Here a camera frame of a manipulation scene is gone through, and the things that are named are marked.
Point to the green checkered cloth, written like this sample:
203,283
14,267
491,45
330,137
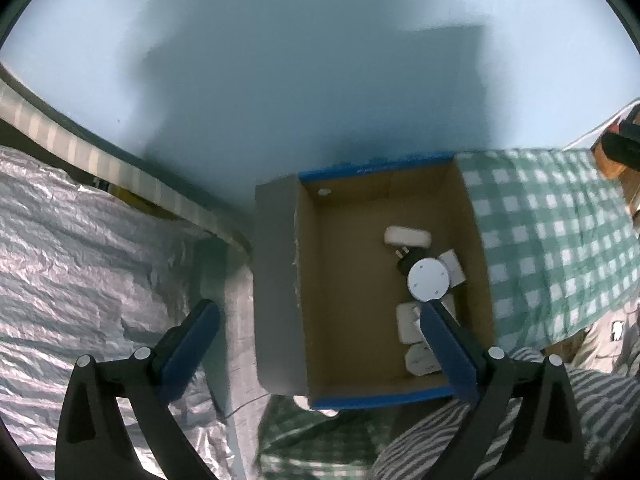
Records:
540,235

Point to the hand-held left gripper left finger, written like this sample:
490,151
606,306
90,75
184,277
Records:
192,345

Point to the white round device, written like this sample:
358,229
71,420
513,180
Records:
429,280

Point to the white square charger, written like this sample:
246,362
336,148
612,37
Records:
456,267
410,322

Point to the beige cloth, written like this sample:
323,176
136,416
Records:
605,335

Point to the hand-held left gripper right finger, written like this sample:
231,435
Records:
450,350

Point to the white rounded charger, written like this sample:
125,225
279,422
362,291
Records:
420,360

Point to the black plug adapter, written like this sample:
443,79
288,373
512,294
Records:
406,262

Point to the striped mattress edge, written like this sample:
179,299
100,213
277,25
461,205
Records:
100,160

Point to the blue-edged cardboard box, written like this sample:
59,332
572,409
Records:
350,285

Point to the white oval earbud case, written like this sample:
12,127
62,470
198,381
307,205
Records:
407,236

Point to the black and brown object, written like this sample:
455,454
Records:
620,147

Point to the crinkled silver foil sheet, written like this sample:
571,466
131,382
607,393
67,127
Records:
75,260

